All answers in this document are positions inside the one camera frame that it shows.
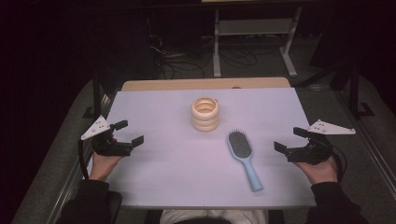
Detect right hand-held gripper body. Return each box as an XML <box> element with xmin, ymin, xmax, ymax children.
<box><xmin>285</xmin><ymin>119</ymin><xmax>357</xmax><ymax>166</ymax></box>

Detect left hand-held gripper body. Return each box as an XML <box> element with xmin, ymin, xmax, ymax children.
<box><xmin>80</xmin><ymin>115</ymin><xmax>134</xmax><ymax>158</ymax></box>

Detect light blue hairbrush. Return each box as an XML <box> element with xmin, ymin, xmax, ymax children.
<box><xmin>226</xmin><ymin>129</ymin><xmax>264</xmax><ymax>193</ymax></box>

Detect cream ribbed cup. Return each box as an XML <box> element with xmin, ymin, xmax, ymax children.
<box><xmin>191</xmin><ymin>96</ymin><xmax>220</xmax><ymax>133</ymax></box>

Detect person's left hand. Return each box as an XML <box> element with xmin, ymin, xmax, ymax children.
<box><xmin>88</xmin><ymin>152</ymin><xmax>124</xmax><ymax>182</ymax></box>

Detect person's right hand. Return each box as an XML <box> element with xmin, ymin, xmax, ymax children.
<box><xmin>293</xmin><ymin>155</ymin><xmax>340</xmax><ymax>187</ymax></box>

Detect black metal stand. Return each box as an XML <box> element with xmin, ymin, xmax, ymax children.
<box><xmin>348</xmin><ymin>62</ymin><xmax>376</xmax><ymax>119</ymax></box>
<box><xmin>82</xmin><ymin>74</ymin><xmax>108</xmax><ymax>119</ymax></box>

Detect person's lap in white clothing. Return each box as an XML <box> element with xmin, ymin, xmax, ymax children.
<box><xmin>160</xmin><ymin>209</ymin><xmax>269</xmax><ymax>224</ymax></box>

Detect left hand-held gripper black cable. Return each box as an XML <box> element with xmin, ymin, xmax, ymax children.
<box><xmin>78</xmin><ymin>139</ymin><xmax>94</xmax><ymax>180</ymax></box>

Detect hand-held gripper black cable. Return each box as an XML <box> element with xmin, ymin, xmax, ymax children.
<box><xmin>78</xmin><ymin>139</ymin><xmax>94</xmax><ymax>180</ymax></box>
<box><xmin>330</xmin><ymin>145</ymin><xmax>348</xmax><ymax>184</ymax></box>

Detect right hand-held gripper black cable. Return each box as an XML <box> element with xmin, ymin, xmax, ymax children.
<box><xmin>330</xmin><ymin>145</ymin><xmax>348</xmax><ymax>184</ymax></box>

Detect black floor cables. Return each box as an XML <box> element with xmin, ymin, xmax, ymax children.
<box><xmin>148</xmin><ymin>33</ymin><xmax>216</xmax><ymax>79</ymax></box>

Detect white metal desk frame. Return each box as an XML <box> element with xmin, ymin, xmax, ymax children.
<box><xmin>213</xmin><ymin>6</ymin><xmax>304</xmax><ymax>78</ymax></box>

